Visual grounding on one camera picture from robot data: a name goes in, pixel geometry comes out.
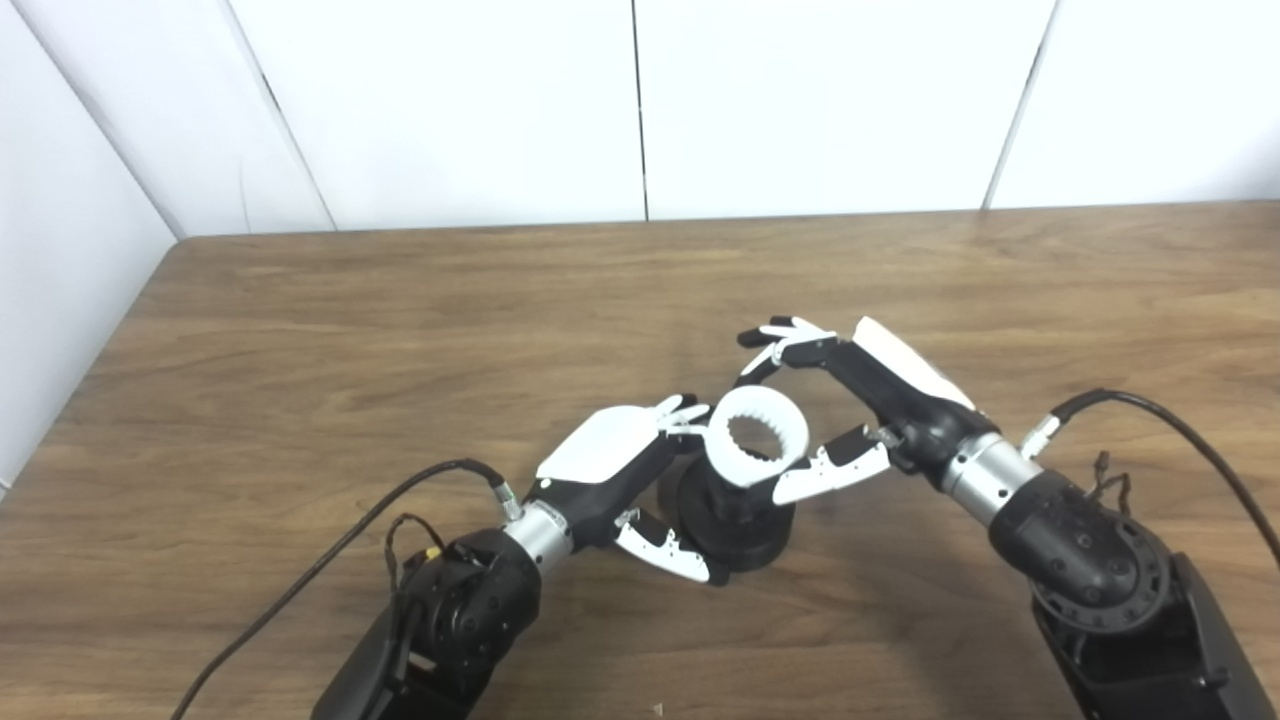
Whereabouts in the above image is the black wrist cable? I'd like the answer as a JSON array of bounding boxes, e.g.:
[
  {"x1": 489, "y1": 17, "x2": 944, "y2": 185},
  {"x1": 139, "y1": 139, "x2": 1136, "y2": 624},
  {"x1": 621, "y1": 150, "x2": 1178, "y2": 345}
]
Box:
[
  {"x1": 168, "y1": 458, "x2": 523, "y2": 720},
  {"x1": 1020, "y1": 388, "x2": 1280, "y2": 566}
]

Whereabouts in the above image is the round black plastic part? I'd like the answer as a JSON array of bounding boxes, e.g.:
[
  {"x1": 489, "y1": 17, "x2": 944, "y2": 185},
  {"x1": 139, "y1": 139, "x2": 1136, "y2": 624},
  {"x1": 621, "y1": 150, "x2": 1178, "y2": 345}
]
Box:
[{"x1": 657, "y1": 450, "x2": 798, "y2": 573}]

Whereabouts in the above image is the thin dark wire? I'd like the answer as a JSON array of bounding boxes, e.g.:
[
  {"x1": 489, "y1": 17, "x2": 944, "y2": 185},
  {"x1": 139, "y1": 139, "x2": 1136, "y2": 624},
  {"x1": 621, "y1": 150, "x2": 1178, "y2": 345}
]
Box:
[{"x1": 1090, "y1": 452, "x2": 1136, "y2": 516}]

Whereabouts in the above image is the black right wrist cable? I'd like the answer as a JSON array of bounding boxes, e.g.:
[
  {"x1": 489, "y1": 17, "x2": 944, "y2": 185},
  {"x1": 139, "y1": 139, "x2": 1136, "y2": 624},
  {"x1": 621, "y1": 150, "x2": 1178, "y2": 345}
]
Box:
[{"x1": 1020, "y1": 388, "x2": 1280, "y2": 566}]

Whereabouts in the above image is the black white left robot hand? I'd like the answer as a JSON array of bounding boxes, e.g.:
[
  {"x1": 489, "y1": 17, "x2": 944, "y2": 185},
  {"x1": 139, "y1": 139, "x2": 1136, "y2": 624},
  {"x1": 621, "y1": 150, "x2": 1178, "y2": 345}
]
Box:
[{"x1": 525, "y1": 393, "x2": 729, "y2": 587}]

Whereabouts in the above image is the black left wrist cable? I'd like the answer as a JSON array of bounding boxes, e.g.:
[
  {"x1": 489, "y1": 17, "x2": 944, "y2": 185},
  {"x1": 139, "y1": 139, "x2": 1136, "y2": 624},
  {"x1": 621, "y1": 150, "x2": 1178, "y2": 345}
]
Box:
[{"x1": 168, "y1": 458, "x2": 523, "y2": 720}]

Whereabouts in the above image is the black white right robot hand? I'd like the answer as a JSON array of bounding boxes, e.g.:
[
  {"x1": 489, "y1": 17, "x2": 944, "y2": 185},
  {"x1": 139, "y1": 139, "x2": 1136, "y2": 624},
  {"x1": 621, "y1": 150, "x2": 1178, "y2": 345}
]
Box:
[{"x1": 737, "y1": 315, "x2": 1001, "y2": 506}]

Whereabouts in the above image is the thin wire with yellow connector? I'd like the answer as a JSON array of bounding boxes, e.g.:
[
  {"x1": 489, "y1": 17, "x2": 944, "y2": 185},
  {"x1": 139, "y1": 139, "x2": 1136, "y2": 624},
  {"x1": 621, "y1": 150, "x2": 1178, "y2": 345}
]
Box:
[{"x1": 385, "y1": 512, "x2": 446, "y2": 591}]

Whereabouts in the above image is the white plastic ring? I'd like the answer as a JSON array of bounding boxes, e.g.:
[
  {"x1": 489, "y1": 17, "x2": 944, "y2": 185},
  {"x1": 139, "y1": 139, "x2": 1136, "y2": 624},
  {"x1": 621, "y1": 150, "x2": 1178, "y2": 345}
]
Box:
[{"x1": 705, "y1": 385, "x2": 810, "y2": 490}]

